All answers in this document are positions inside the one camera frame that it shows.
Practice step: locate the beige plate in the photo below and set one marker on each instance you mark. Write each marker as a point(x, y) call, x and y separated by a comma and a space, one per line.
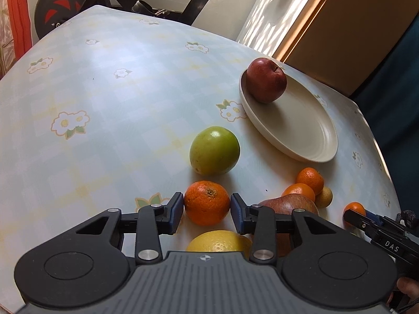
point(301, 121)

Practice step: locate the large red streaked apple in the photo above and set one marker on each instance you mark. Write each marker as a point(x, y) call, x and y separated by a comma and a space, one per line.
point(291, 202)

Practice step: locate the dark blue cloth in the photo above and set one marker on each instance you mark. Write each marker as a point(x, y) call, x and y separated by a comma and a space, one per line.
point(399, 121)

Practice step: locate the round yellow orange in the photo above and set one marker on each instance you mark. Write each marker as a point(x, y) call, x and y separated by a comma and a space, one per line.
point(217, 242)

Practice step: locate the person's right hand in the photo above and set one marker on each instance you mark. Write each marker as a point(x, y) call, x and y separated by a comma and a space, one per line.
point(407, 289)

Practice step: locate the dark red apple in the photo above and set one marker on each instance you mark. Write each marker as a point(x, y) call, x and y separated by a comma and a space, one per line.
point(265, 81)

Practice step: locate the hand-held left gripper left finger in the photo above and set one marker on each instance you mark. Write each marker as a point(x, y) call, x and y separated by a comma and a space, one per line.
point(178, 209)

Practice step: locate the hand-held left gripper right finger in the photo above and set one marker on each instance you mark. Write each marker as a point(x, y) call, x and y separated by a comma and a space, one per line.
point(236, 212)

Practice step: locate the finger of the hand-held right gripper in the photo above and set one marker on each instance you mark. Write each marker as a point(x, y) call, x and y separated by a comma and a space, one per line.
point(360, 224)
point(373, 216)

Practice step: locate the green apple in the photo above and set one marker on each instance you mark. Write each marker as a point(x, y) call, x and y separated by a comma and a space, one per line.
point(214, 150)

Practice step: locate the orange printed curtain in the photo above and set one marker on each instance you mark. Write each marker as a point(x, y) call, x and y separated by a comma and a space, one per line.
point(18, 13)

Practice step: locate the orange tangerine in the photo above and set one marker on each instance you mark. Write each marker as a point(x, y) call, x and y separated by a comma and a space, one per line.
point(355, 207)
point(310, 180)
point(299, 191)
point(207, 204)

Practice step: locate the wooden chair back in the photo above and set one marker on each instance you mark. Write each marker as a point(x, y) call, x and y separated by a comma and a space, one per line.
point(343, 32)

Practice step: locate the black exercise bike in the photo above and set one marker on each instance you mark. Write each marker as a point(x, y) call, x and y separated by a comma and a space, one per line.
point(65, 3)

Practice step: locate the small brown kiwi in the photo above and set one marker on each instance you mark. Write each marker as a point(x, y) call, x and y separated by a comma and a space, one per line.
point(324, 198)

